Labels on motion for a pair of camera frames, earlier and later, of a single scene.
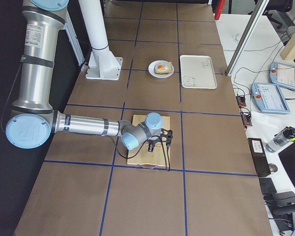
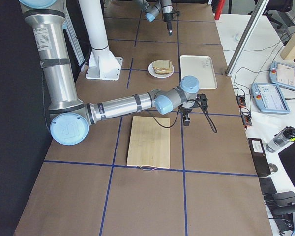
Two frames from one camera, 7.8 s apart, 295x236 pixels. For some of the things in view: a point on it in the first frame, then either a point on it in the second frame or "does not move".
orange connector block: [241, 101] does not move
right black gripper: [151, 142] -> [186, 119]
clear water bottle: [280, 138] does not move
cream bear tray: [197, 72] does not move
